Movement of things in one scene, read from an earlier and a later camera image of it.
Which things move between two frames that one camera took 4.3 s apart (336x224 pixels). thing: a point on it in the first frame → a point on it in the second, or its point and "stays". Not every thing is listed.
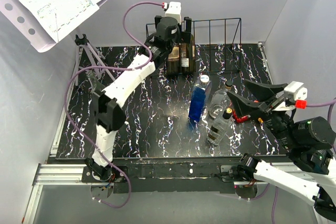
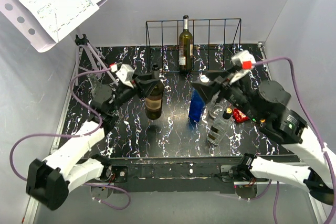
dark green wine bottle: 187,56 stays
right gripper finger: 265,92 → 221,76
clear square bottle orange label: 219,127 stays
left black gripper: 184,36 → 146,91
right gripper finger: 245,107 → 208,90
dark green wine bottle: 173,61 → 154,99
